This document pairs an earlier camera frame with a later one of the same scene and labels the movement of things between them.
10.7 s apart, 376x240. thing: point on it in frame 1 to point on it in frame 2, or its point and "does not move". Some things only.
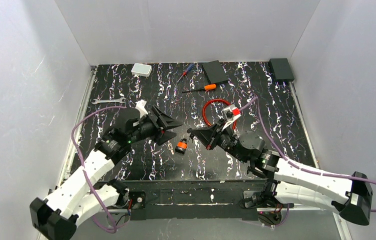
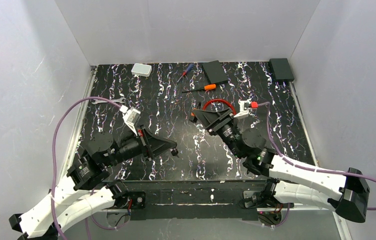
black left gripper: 158,124 to 144,143
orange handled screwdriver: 207,87 does not move
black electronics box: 281,69 does not move
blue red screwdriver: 186,71 does not move
